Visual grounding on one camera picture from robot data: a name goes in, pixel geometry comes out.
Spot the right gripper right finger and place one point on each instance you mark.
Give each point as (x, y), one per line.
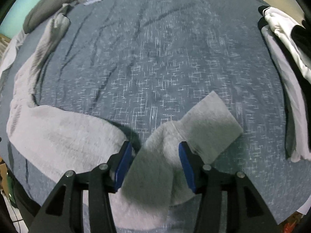
(235, 194)

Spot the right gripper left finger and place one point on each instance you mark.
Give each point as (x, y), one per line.
(62, 210)

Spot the grey knit sweater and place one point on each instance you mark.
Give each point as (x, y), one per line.
(55, 141)

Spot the light grey crumpled blanket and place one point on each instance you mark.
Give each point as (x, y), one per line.
(10, 54)

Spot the blue patterned bed sheet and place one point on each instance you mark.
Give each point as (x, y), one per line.
(142, 63)

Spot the black folded garment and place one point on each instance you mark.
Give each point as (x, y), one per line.
(301, 37)

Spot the white folded garment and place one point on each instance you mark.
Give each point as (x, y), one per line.
(282, 24)

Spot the dark grey rolled duvet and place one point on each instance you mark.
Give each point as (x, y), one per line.
(40, 12)

